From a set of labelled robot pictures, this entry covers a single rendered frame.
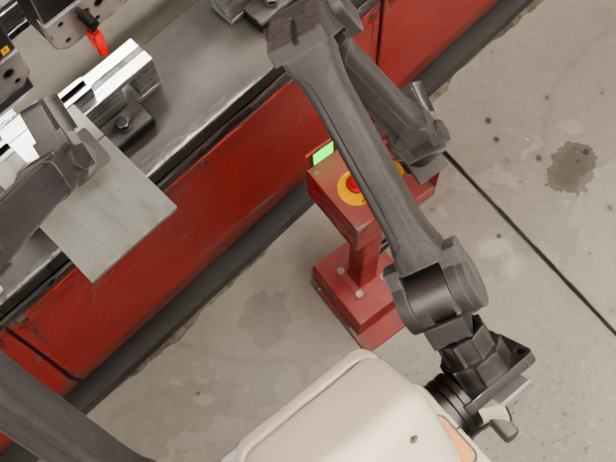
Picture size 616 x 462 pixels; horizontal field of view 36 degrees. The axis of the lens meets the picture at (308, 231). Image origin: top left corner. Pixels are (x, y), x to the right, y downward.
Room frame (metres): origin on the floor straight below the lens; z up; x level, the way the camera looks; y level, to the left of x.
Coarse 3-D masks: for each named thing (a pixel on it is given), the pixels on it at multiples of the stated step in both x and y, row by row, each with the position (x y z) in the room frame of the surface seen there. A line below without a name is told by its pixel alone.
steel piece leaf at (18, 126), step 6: (12, 120) 0.74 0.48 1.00; (18, 120) 0.74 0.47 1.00; (6, 126) 0.73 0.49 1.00; (12, 126) 0.73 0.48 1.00; (18, 126) 0.73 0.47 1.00; (24, 126) 0.73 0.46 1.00; (0, 132) 0.72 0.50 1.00; (6, 132) 0.72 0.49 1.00; (12, 132) 0.72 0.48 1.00; (18, 132) 0.72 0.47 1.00; (6, 138) 0.71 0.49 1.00; (12, 138) 0.70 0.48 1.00
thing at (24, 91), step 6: (30, 84) 0.74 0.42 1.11; (18, 90) 0.73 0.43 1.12; (24, 90) 0.73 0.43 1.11; (30, 90) 0.75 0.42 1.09; (12, 96) 0.72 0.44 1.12; (18, 96) 0.72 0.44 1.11; (24, 96) 0.74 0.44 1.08; (6, 102) 0.71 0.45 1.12; (12, 102) 0.72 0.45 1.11; (18, 102) 0.73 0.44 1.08; (0, 108) 0.70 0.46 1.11; (6, 108) 0.71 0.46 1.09; (0, 114) 0.71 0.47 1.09
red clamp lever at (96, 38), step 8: (80, 8) 0.78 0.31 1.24; (80, 16) 0.77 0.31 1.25; (88, 16) 0.77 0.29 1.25; (88, 24) 0.75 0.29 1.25; (96, 24) 0.76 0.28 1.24; (88, 32) 0.76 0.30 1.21; (96, 32) 0.76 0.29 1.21; (96, 40) 0.76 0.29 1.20; (104, 40) 0.77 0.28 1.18; (96, 48) 0.75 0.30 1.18; (104, 48) 0.76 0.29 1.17; (104, 56) 0.76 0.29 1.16
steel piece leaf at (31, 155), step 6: (24, 132) 0.72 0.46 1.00; (18, 138) 0.70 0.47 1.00; (24, 138) 0.70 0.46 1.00; (30, 138) 0.70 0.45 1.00; (12, 144) 0.69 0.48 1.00; (18, 144) 0.69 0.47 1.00; (24, 144) 0.69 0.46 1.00; (30, 144) 0.69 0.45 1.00; (18, 150) 0.68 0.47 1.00; (24, 150) 0.68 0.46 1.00; (30, 150) 0.68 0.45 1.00; (24, 156) 0.67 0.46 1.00; (30, 156) 0.67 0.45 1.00; (36, 156) 0.67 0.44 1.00
